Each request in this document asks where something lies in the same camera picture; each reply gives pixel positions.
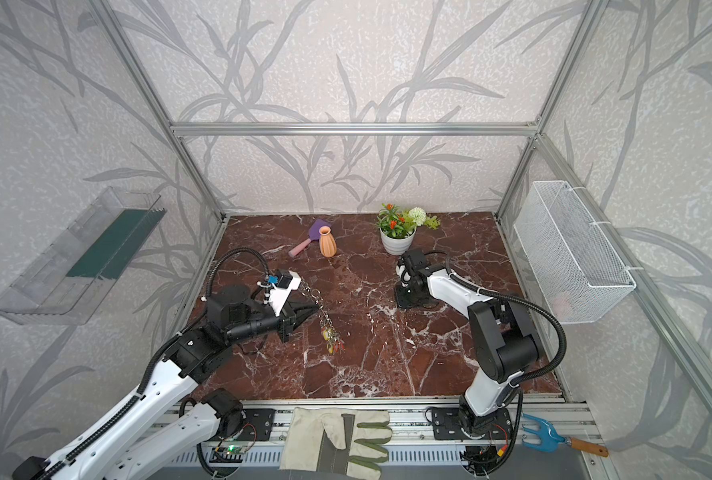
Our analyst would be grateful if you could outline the orange red key tag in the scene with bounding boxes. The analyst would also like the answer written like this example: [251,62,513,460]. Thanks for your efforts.
[327,340,344,354]

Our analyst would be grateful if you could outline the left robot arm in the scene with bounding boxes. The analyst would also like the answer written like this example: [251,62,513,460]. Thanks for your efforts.
[13,247,319,479]

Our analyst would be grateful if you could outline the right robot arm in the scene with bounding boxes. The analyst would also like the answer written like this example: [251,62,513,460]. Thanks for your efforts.
[394,249,567,439]

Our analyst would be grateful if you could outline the white pot artificial plant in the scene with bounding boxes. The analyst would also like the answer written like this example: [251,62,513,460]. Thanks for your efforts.
[377,203,441,256]

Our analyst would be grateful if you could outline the orange ribbed vase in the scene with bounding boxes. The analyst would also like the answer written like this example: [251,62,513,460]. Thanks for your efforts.
[319,225,338,258]

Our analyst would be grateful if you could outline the beige green work glove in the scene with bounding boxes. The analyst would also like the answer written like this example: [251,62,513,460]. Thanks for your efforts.
[280,408,393,479]

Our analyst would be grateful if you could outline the left circuit board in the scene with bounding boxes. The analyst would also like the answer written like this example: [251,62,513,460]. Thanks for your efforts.
[210,445,250,465]

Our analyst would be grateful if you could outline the blue garden hand fork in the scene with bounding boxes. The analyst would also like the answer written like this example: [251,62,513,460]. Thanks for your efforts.
[522,414,609,458]

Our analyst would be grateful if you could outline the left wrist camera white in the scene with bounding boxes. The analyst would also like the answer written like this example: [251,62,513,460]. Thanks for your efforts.
[258,269,302,316]

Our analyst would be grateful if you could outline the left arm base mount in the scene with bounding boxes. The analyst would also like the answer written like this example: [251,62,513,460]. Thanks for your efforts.
[215,408,276,442]

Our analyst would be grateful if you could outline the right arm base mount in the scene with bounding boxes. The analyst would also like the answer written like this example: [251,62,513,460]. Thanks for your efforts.
[425,407,512,442]

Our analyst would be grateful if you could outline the white wire mesh basket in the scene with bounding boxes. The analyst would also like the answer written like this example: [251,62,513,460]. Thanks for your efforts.
[514,180,636,325]

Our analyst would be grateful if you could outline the right circuit board wires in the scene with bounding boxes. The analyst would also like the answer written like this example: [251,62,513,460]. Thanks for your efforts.
[460,440,516,475]

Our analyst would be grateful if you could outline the clear plastic wall shelf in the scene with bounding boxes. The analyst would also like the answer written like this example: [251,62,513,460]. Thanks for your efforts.
[0,187,167,326]

